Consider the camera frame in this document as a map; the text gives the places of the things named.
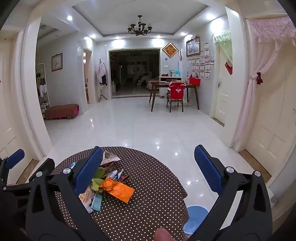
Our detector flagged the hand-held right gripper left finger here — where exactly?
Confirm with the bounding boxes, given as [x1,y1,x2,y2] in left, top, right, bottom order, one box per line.
[25,146,109,241]

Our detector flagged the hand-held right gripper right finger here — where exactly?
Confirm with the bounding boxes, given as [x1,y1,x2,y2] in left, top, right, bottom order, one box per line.
[194,145,273,241]

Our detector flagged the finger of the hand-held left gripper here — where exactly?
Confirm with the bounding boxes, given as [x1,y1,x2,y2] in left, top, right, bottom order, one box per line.
[0,149,25,184]

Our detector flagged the brown cardboard box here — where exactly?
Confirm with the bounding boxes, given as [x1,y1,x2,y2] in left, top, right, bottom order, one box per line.
[99,159,121,173]

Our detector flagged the teal snack packet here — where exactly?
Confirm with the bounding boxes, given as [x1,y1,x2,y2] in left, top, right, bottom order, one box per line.
[91,193,103,211]

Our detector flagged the person's right hand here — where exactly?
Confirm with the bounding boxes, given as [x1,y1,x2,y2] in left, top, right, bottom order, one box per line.
[154,227,173,241]

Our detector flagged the green plastic wrapper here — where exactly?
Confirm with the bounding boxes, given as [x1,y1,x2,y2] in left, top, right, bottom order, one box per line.
[90,167,106,193]

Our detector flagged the white crumpled tissue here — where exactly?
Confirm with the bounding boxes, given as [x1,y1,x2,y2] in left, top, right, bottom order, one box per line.
[102,150,121,163]

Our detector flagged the white and blue wrapper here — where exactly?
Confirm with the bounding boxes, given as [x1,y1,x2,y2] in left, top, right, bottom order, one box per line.
[108,170,124,180]

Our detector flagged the white and yellow wrapper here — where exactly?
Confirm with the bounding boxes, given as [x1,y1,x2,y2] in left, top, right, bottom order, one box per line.
[79,185,95,214]

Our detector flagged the orange foil wrapper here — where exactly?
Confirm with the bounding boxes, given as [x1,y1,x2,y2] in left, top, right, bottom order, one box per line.
[100,177,135,204]

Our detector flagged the white panelled door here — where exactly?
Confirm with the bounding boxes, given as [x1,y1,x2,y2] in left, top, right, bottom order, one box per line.
[245,19,296,172]
[0,32,26,163]

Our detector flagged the blue plastic stool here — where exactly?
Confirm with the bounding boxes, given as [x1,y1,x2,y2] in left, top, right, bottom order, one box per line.
[184,205,211,235]

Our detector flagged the brown polka dot tablecloth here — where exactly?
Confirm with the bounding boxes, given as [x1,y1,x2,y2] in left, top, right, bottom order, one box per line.
[52,146,189,241]

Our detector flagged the white metal rack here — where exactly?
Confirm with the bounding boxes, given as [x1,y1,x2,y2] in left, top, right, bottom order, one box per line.
[35,63,51,114]

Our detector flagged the red padded bench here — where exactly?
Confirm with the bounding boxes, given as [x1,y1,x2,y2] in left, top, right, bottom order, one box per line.
[44,104,80,120]

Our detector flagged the wooden coat stand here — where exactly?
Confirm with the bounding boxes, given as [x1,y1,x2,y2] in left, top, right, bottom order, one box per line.
[98,59,108,102]

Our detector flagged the wooden chair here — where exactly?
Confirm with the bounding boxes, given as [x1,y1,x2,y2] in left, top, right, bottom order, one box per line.
[166,79,186,113]

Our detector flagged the red shirt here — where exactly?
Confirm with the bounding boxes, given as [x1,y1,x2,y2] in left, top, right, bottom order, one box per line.
[168,82,186,100]

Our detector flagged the red gift bag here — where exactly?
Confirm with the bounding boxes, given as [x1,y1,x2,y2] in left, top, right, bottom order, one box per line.
[189,71,201,86]

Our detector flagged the pink hanging clothes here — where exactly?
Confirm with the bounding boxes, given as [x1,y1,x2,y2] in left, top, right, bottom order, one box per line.
[97,60,108,85]

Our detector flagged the glass sliding door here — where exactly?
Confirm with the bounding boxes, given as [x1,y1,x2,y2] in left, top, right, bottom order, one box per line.
[109,48,162,99]

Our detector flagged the wooden dining table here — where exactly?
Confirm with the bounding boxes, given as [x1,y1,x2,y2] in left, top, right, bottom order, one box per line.
[149,80,200,112]

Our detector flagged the white cabinet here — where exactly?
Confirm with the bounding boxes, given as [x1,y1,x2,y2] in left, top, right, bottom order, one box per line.
[158,75,183,98]

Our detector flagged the framed bird picture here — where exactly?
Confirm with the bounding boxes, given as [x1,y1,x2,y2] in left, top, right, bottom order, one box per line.
[51,53,63,72]

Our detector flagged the green lace curtain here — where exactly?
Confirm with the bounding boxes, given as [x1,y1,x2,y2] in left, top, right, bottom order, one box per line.
[213,29,233,70]

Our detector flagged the large framed picture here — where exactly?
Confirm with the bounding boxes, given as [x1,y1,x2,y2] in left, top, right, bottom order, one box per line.
[186,36,201,57]

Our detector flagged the black chandelier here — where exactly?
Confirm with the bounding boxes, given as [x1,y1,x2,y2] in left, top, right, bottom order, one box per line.
[127,15,153,37]

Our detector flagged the white door with handle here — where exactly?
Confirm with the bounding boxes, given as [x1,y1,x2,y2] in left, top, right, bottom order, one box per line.
[214,39,233,126]

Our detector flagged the group of wall paper sheets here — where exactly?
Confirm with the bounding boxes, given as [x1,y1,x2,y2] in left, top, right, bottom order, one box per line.
[188,42,214,79]

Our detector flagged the red diamond wall decoration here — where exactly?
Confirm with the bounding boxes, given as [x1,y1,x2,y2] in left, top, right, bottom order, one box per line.
[162,42,179,58]

